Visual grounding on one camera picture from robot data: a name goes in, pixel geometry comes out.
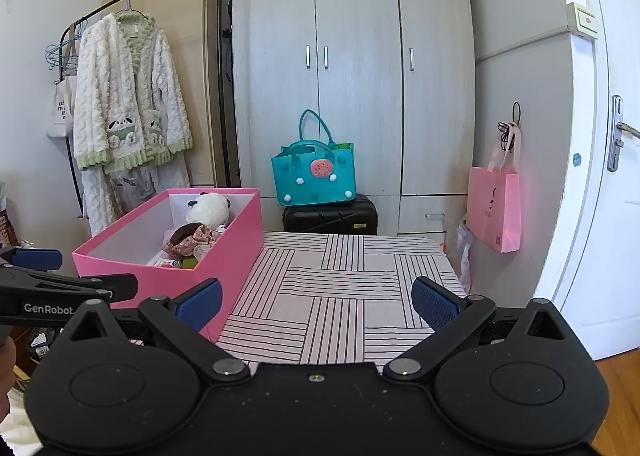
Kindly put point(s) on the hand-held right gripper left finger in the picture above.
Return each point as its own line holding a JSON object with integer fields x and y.
{"x": 200, "y": 303}

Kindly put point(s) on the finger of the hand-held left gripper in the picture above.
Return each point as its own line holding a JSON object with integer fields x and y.
{"x": 125, "y": 286}
{"x": 35, "y": 259}

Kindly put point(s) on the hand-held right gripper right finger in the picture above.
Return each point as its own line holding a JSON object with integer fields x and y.
{"x": 432, "y": 303}

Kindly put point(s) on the pink storage box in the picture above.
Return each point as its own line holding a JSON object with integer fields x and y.
{"x": 165, "y": 281}

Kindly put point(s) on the green round plush ball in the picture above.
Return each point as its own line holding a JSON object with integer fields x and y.
{"x": 189, "y": 264}

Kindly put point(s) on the white tissue packet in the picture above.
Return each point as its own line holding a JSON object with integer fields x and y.
{"x": 166, "y": 263}

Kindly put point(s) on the floral fabric cloth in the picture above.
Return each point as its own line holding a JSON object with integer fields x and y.
{"x": 192, "y": 243}

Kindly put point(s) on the white plush toy animal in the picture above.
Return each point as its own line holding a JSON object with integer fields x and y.
{"x": 212, "y": 208}

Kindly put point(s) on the clear plastic bag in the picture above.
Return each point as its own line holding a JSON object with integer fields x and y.
{"x": 465, "y": 256}

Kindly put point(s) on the striped tablecloth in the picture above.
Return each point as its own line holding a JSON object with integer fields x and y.
{"x": 340, "y": 296}

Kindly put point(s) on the white fleece pants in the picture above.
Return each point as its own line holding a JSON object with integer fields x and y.
{"x": 135, "y": 188}

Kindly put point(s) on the pink shopping bag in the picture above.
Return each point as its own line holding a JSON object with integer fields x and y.
{"x": 495, "y": 206}

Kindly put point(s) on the black suitcase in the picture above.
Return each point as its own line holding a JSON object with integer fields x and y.
{"x": 330, "y": 218}

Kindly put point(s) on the white canvas tote bag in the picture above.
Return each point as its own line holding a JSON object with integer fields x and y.
{"x": 60, "y": 105}

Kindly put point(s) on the teal felt tote bag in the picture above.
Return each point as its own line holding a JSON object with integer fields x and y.
{"x": 315, "y": 175}

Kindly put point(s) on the white door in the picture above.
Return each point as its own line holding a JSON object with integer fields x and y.
{"x": 600, "y": 236}

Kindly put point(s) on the white fleece robe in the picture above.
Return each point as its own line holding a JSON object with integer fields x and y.
{"x": 130, "y": 85}

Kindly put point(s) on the blue clothes hangers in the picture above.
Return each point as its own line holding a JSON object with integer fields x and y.
{"x": 55, "y": 58}

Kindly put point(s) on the black clothes rack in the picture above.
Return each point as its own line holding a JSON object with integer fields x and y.
{"x": 222, "y": 85}

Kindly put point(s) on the grey wardrobe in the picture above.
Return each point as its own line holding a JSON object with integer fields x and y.
{"x": 350, "y": 85}

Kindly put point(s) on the light wooden cabinet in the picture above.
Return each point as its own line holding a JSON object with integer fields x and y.
{"x": 190, "y": 0}

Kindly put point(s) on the white light switch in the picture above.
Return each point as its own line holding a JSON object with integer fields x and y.
{"x": 582, "y": 19}

